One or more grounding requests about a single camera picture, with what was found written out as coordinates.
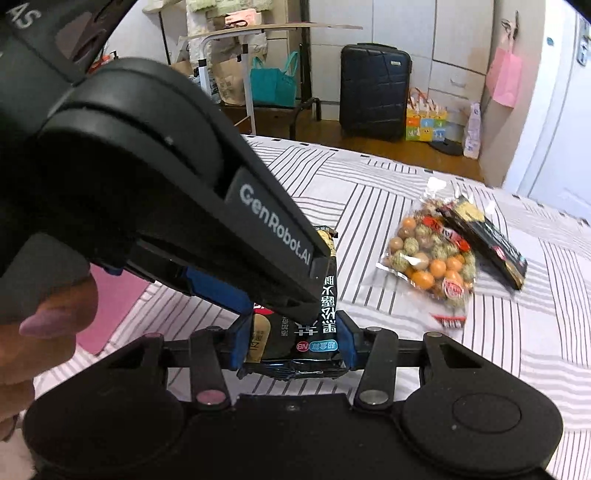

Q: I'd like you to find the pink paper bag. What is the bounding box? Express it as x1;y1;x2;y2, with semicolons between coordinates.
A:
486;44;523;109

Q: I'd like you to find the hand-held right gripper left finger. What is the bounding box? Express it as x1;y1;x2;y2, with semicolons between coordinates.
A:
99;318;253;409

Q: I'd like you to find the brown paper bag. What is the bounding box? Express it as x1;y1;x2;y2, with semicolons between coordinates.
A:
216;58;252;106

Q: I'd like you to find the dark blue suitcase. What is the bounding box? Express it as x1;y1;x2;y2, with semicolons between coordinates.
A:
339;44;413;143

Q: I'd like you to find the black flat floor object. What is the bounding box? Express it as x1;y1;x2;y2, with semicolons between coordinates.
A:
428;140;464;157

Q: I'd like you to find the person's left hand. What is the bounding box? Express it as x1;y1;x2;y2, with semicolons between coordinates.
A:
0;273;100;437

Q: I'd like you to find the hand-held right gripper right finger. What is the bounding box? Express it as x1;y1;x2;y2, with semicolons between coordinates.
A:
335;311;484;409

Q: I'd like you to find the white plastic bag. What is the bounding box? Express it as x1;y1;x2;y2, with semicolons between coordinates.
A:
462;102;482;160

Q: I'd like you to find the black snack packet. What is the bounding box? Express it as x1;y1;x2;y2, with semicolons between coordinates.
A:
238;225;350;382
436;196;529;291

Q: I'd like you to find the clear bag of coated nuts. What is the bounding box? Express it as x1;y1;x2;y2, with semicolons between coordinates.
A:
376;178;479;329

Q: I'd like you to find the teal tote bag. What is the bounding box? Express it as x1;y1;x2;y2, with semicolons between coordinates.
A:
250;52;301;109

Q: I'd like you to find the white folding table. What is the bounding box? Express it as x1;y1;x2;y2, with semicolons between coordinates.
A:
187;21;363;137

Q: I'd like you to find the pink storage box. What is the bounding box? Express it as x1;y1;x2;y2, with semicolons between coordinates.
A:
76;268;154;357

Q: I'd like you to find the striped bedsheet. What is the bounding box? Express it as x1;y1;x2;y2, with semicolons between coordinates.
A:
28;135;591;480

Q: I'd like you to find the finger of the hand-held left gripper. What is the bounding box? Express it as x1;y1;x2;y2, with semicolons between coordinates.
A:
259;257;340;333
104;240;254;318

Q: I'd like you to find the colourful gift bag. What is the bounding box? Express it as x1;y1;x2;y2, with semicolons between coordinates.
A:
405;88;448;143

